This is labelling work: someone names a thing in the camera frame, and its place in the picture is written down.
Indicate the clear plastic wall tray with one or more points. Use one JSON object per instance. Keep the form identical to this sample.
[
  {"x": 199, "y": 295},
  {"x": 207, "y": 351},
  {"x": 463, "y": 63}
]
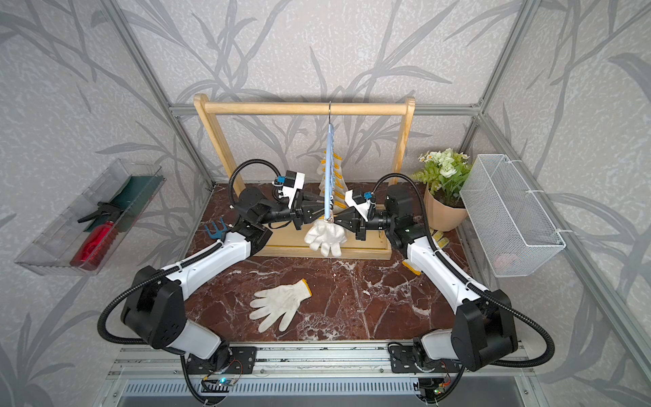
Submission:
[{"x": 80, "y": 241}]

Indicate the yellow patterned glove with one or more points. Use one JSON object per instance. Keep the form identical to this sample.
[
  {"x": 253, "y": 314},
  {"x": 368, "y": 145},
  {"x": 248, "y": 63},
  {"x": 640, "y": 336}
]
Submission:
[{"x": 441, "y": 241}]

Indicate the potted white flower plant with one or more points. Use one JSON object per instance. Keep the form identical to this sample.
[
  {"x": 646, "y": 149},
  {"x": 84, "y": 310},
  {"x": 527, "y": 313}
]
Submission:
[{"x": 444, "y": 174}]

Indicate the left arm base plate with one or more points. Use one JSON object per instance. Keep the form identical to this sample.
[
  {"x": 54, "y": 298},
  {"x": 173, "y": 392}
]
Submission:
[{"x": 235, "y": 360}]

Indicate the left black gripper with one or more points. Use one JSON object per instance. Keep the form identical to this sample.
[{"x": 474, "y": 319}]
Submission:
[{"x": 300, "y": 215}]

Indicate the white wire basket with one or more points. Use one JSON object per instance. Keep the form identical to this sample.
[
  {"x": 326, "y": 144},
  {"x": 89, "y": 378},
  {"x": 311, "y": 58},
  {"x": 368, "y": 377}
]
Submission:
[{"x": 515, "y": 232}]

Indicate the red spray bottle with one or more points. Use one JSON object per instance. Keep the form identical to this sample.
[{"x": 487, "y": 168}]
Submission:
[{"x": 101, "y": 238}]

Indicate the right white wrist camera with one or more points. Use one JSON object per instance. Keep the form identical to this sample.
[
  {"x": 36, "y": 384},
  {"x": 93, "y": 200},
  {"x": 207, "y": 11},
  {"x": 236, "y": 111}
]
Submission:
[{"x": 364, "y": 203}]

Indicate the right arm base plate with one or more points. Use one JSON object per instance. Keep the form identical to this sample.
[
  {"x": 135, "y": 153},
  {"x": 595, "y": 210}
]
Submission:
[{"x": 412, "y": 358}]

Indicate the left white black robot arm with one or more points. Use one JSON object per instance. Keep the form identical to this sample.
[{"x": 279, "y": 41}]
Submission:
[{"x": 152, "y": 311}]

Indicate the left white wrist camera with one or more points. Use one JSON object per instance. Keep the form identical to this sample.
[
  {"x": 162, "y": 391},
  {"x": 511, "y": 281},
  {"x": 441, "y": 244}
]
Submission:
[{"x": 288, "y": 186}]

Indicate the aluminium front rail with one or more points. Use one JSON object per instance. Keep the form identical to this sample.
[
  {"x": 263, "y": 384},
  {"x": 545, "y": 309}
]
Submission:
[{"x": 273, "y": 361}]

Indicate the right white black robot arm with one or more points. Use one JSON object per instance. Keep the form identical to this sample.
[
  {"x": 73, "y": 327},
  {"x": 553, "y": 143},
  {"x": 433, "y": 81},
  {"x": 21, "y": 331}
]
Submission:
[{"x": 484, "y": 331}]

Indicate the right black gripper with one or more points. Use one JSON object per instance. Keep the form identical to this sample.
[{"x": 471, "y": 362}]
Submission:
[{"x": 357, "y": 223}]

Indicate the blue clip hanger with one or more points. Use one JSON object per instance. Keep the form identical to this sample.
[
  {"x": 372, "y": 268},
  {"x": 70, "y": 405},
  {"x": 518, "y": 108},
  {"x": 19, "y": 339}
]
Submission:
[{"x": 329, "y": 170}]

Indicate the blue hand rake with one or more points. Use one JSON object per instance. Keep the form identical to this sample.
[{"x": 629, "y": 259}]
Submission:
[{"x": 216, "y": 230}]

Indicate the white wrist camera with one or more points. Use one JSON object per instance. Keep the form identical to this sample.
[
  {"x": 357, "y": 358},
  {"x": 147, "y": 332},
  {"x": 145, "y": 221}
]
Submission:
[
  {"x": 288, "y": 186},
  {"x": 364, "y": 203}
]

